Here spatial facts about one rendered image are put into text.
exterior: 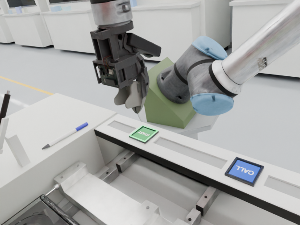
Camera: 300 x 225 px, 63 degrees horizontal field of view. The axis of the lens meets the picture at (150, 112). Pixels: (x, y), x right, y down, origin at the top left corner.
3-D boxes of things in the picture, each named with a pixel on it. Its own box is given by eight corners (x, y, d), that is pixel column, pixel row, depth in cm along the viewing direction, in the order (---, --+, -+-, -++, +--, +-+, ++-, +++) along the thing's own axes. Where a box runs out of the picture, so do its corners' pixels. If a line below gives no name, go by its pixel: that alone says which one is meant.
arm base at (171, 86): (170, 66, 99) (185, 50, 92) (195, 94, 98) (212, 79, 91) (149, 79, 88) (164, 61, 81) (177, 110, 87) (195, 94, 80)
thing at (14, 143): (8, 177, 55) (-21, 129, 48) (1, 171, 57) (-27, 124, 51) (33, 162, 59) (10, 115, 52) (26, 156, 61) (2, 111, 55)
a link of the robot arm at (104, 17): (111, -3, 51) (140, -5, 46) (115, 21, 53) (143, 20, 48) (82, 4, 46) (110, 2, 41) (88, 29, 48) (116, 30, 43)
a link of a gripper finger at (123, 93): (114, 118, 58) (106, 83, 54) (131, 107, 62) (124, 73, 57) (123, 122, 56) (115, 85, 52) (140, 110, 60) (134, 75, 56)
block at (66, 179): (64, 192, 61) (60, 183, 59) (56, 186, 63) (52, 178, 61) (89, 172, 65) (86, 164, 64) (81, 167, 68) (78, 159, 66)
